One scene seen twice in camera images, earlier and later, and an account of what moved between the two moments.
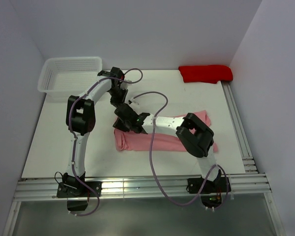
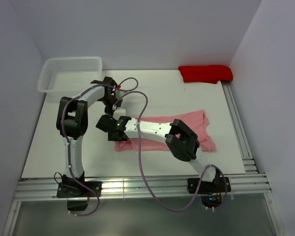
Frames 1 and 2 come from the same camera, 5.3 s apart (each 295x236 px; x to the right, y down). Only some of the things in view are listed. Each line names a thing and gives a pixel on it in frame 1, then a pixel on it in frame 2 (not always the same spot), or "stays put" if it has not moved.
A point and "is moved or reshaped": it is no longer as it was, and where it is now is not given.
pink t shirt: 127,141 is moved or reshaped
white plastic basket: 62,78 stays put
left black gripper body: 118,95 to 108,102
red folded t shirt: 207,73 stays put
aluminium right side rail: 250,165 stays put
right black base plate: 219,185 stays put
